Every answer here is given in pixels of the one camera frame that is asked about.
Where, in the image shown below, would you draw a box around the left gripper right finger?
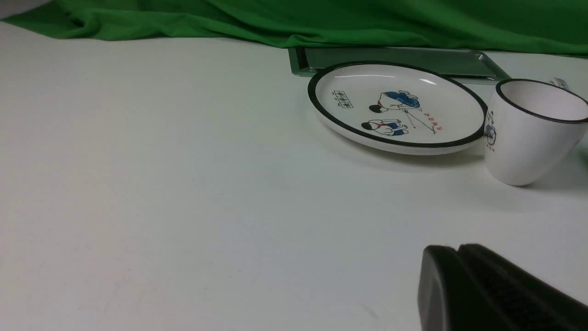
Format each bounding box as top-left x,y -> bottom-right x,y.
458,244 -> 588,331

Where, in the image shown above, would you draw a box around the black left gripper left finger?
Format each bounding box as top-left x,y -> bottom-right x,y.
417,245 -> 487,331

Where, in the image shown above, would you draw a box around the white black-rimmed cup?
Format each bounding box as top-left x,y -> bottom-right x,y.
484,78 -> 588,186

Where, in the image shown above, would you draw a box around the black-rimmed illustrated plate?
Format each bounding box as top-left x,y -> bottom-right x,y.
307,61 -> 488,156

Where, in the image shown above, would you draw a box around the green backdrop cloth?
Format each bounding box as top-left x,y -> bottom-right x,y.
4,0 -> 588,57

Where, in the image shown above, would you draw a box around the green metal tray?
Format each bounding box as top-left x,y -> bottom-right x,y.
288,47 -> 510,85

